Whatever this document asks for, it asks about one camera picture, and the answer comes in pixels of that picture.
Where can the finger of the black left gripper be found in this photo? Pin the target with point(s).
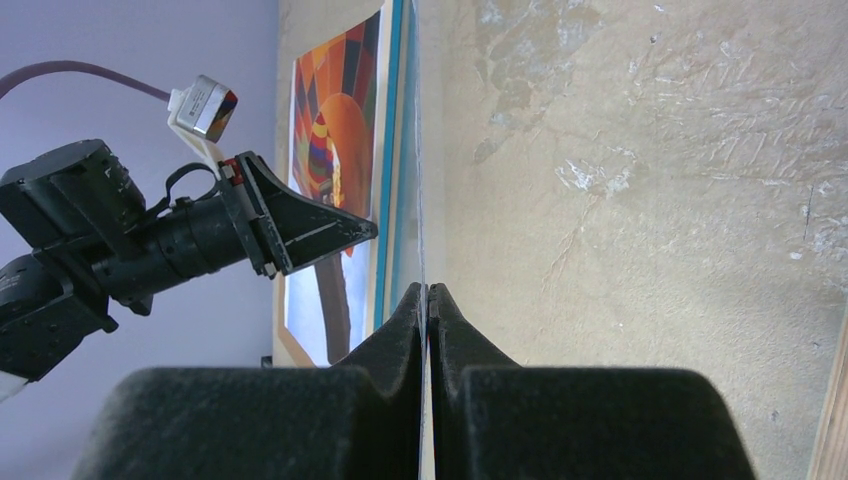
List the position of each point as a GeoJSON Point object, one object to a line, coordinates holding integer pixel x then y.
{"type": "Point", "coordinates": [295, 231]}

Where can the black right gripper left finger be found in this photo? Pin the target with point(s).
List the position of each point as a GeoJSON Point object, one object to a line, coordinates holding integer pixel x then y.
{"type": "Point", "coordinates": [357, 419]}

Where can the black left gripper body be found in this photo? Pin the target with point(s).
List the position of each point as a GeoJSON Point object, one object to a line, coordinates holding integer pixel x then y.
{"type": "Point", "coordinates": [240, 220]}

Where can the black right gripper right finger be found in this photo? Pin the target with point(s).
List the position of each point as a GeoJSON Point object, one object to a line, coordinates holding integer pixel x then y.
{"type": "Point", "coordinates": [495, 419]}

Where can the hot air balloon photo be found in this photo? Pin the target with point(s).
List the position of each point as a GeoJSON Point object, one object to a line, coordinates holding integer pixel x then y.
{"type": "Point", "coordinates": [334, 108]}

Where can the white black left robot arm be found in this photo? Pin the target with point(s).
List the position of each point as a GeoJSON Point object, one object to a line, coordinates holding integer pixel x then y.
{"type": "Point", "coordinates": [94, 240]}

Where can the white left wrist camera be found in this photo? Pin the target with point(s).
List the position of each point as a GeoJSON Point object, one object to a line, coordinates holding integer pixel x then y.
{"type": "Point", "coordinates": [199, 115]}

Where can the brown frame backing board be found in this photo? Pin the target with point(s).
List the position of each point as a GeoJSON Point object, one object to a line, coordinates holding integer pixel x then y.
{"type": "Point", "coordinates": [299, 26]}

